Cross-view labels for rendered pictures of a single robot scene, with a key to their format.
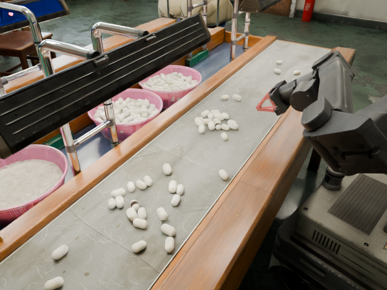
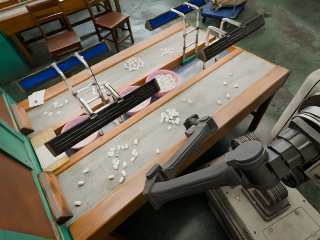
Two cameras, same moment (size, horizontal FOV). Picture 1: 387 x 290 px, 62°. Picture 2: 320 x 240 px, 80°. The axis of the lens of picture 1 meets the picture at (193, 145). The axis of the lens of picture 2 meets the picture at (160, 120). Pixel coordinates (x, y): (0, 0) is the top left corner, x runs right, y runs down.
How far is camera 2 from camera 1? 62 cm
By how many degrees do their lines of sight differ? 25
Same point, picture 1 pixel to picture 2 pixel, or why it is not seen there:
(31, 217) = (80, 153)
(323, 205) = not seen: hidden behind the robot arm
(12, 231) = (73, 157)
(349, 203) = not seen: hidden behind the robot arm
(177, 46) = (136, 100)
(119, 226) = (108, 165)
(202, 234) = (133, 180)
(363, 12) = not seen: outside the picture
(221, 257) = (135, 192)
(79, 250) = (92, 171)
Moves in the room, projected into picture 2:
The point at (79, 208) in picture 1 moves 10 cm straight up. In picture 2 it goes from (98, 152) to (92, 144)
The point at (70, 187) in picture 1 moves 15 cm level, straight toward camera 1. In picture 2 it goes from (96, 143) to (95, 164)
